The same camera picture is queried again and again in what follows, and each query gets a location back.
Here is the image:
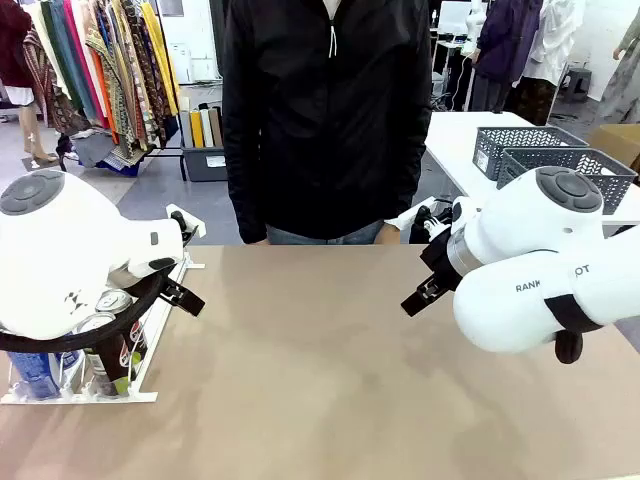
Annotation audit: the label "folded fabric pile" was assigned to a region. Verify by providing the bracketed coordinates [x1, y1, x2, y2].
[57, 128, 149, 179]

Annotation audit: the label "maroon knit garment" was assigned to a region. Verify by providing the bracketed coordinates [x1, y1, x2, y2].
[0, 0, 34, 89]

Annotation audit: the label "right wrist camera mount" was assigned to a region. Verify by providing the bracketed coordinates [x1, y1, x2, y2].
[398, 196, 464, 246]

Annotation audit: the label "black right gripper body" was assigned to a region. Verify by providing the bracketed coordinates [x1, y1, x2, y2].
[418, 232, 464, 294]

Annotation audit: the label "white fabric roll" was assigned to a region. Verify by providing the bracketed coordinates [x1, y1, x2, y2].
[199, 108, 216, 149]

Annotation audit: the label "grey storage bin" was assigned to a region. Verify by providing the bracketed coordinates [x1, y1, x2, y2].
[180, 144, 229, 183]

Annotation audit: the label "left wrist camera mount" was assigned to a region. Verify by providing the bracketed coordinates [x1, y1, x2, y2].
[164, 203, 207, 249]

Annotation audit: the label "orange garment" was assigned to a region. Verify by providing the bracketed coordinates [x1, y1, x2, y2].
[89, 47, 122, 146]

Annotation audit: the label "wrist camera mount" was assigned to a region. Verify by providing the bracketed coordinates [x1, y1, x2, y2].
[398, 196, 464, 246]
[164, 203, 207, 249]

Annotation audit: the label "brown patterned dress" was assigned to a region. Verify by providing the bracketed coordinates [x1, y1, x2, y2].
[117, 0, 169, 149]

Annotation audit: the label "person in grey dress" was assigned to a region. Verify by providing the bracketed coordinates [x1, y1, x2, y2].
[594, 13, 640, 126]

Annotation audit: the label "pink garment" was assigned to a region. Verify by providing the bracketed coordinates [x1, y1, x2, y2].
[62, 0, 109, 129]

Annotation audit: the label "grey plastic stool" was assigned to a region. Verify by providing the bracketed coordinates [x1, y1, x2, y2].
[559, 66, 594, 104]

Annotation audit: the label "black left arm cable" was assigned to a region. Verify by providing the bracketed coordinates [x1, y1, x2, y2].
[0, 272, 174, 354]

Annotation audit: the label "person in black jacket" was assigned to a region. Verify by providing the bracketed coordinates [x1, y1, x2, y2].
[221, 0, 434, 246]

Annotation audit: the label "beige patterned dress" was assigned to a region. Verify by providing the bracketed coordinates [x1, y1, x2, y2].
[84, 13, 137, 152]

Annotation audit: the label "white wire can dispenser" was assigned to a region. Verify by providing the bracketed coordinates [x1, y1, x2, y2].
[0, 244, 207, 405]

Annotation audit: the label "tan fabric roll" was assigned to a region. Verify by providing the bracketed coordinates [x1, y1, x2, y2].
[208, 106, 225, 148]

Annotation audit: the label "yellow fabric roll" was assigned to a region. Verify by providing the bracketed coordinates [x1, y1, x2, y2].
[189, 110, 205, 149]

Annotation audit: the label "black drink can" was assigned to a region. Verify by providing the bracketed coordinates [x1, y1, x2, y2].
[73, 312, 132, 397]
[94, 288, 150, 371]

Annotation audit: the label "white table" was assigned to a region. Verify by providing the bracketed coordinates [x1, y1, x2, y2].
[424, 110, 640, 237]

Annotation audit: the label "brown patterned shawl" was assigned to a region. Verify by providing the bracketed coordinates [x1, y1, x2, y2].
[22, 27, 94, 136]

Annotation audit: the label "black metal clothes rack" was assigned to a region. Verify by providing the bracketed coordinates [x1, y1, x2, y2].
[59, 0, 189, 182]

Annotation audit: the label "mannequin legs on stand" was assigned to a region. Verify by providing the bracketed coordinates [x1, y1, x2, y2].
[19, 101, 60, 171]

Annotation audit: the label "grey plastic basket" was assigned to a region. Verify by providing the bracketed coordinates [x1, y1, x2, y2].
[472, 126, 590, 182]
[496, 147, 640, 216]

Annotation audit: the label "blue Pocari Sweat can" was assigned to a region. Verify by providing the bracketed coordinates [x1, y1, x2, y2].
[49, 348, 87, 387]
[7, 349, 62, 401]

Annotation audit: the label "cardboard box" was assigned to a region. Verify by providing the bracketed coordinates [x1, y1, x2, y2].
[587, 123, 640, 174]

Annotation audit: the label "yellow garment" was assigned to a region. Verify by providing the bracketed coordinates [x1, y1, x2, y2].
[139, 1, 180, 118]

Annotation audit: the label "person in purple jacket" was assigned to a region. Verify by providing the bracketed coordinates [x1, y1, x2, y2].
[469, 0, 544, 114]

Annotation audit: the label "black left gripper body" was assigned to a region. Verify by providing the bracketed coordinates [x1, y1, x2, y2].
[122, 264, 179, 300]

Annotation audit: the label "green garment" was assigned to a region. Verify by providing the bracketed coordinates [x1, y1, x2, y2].
[39, 0, 99, 122]

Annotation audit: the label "person's left forearm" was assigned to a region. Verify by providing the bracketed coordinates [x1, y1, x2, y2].
[385, 124, 434, 236]

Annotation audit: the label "person's right forearm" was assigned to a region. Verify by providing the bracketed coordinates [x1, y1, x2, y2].
[222, 124, 269, 245]

